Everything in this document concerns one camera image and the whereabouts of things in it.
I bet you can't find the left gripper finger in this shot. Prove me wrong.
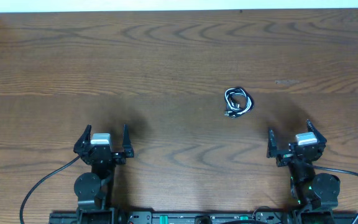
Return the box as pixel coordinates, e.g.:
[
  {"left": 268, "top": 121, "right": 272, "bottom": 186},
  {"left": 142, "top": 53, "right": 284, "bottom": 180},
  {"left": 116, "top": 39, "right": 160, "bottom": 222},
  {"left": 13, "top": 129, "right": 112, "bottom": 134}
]
[
  {"left": 73, "top": 124, "right": 91, "bottom": 153},
  {"left": 122, "top": 124, "right": 134, "bottom": 157}
]

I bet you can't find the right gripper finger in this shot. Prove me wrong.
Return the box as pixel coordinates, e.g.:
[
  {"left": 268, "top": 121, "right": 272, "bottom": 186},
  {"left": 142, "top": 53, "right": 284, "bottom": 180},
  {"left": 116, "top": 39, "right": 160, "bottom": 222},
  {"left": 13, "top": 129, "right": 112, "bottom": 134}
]
[
  {"left": 267, "top": 128, "right": 278, "bottom": 158},
  {"left": 306, "top": 119, "right": 327, "bottom": 144}
]

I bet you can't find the white usb cable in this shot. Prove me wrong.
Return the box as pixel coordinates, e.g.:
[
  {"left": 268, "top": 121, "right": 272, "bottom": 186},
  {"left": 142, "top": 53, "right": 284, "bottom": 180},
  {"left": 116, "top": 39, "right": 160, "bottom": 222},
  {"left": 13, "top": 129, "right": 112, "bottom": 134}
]
[{"left": 224, "top": 88, "right": 251, "bottom": 116}]

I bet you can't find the black usb cable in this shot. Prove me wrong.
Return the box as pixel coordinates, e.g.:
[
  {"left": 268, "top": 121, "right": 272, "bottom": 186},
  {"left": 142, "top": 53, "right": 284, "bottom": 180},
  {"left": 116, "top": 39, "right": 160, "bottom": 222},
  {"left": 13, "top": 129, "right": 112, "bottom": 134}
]
[{"left": 225, "top": 86, "right": 255, "bottom": 119}]

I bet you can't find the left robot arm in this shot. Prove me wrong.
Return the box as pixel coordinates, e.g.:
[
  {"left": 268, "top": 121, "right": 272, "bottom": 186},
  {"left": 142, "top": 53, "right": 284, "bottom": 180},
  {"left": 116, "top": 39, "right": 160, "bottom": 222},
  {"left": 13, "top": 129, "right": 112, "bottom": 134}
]
[{"left": 73, "top": 125, "right": 134, "bottom": 223}]

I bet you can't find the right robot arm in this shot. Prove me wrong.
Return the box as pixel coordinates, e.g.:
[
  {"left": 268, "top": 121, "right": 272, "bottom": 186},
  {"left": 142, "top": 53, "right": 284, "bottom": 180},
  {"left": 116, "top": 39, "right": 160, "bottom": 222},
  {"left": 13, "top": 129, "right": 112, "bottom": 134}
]
[{"left": 267, "top": 120, "right": 340, "bottom": 223}]

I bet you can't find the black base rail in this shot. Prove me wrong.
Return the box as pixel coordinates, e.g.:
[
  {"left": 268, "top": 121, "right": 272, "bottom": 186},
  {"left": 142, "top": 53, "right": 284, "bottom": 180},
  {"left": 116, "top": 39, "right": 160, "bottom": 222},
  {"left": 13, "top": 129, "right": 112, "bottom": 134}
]
[{"left": 48, "top": 207, "right": 356, "bottom": 224}]

